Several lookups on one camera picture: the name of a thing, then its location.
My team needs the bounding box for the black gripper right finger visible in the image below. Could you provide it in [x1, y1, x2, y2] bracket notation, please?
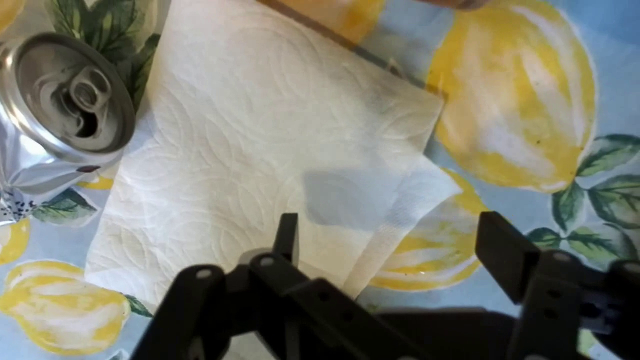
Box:
[474, 210, 640, 360]

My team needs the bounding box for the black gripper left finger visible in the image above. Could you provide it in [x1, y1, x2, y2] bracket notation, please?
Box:
[129, 212, 428, 360]

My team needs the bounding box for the white paper towel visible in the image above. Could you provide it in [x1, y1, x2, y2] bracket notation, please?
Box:
[85, 0, 464, 311]

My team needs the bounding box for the crushed silver can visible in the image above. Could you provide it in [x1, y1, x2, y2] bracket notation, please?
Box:
[0, 29, 147, 201]

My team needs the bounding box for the lemon print tablecloth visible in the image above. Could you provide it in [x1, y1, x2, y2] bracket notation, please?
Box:
[0, 0, 640, 360]

